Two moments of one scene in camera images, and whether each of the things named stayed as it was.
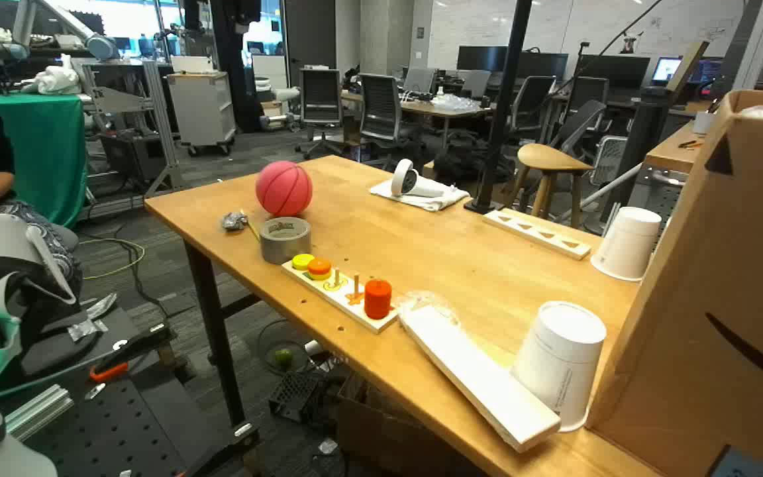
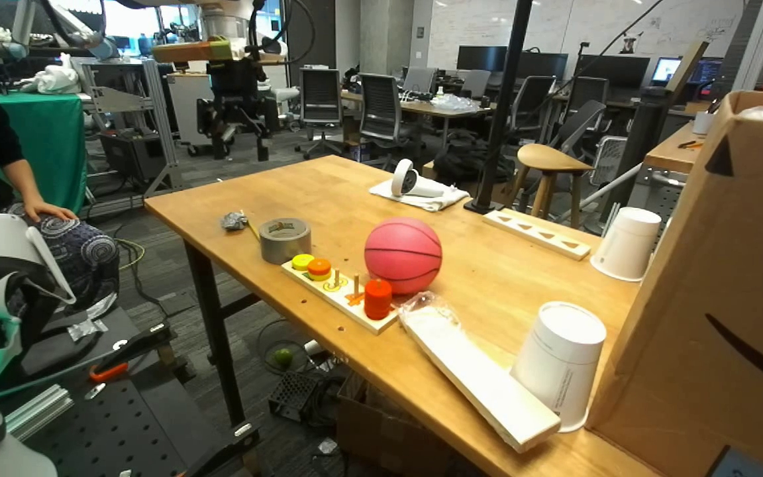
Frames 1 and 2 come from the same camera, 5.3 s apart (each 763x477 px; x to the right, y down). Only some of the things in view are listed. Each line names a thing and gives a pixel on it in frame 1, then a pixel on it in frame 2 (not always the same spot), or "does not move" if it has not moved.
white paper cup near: (560, 358) does not move
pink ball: (283, 188) → (404, 252)
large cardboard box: (708, 375) does not move
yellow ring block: (302, 260) does not move
